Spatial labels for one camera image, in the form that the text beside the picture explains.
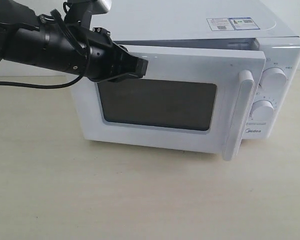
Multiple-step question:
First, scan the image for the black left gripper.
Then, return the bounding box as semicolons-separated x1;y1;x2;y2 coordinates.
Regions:
73;27;149;83

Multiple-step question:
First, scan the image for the white microwave door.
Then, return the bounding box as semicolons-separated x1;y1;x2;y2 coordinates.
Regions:
70;45;266;161

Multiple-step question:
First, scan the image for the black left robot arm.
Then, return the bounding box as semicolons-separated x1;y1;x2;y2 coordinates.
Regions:
0;0;148;83

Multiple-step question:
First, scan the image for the white Midea microwave oven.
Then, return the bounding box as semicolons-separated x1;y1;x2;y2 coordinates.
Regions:
70;0;300;151

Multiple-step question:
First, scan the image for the white label sticker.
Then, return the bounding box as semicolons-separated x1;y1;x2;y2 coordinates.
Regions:
206;18;235;32

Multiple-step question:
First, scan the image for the blue label sticker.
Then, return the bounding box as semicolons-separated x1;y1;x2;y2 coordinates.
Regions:
228;17;260;31

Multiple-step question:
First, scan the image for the lower white timer knob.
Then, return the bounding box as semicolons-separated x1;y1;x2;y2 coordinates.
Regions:
250;100;275;121

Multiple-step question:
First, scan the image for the upper white power knob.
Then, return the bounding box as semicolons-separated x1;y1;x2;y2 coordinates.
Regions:
260;67;288;91

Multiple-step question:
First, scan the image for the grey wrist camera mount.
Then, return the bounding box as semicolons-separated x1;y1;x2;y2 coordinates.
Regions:
63;0;113;30

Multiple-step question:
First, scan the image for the black cable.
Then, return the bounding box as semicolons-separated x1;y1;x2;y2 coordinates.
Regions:
0;8;91;89

